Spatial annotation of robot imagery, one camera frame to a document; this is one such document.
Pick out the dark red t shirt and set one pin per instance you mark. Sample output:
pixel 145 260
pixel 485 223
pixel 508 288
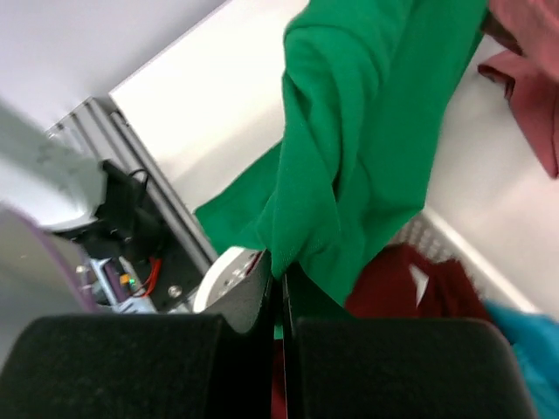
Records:
pixel 400 283

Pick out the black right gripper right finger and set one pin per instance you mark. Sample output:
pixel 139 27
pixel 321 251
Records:
pixel 337 366

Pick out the aluminium mounting rail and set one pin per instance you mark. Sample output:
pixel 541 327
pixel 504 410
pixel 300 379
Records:
pixel 166 282

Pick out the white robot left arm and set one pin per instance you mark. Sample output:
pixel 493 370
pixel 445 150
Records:
pixel 57 174

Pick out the teal t shirt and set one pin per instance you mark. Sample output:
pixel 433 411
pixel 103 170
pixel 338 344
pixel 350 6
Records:
pixel 534 340

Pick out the green t shirt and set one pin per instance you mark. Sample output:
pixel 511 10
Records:
pixel 365 89

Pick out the white perforated plastic basket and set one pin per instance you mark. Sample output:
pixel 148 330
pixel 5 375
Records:
pixel 428 233

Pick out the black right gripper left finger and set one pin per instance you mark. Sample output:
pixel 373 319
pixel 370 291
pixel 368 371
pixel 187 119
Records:
pixel 215 364

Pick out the pink t shirt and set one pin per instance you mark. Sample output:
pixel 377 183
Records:
pixel 528 70

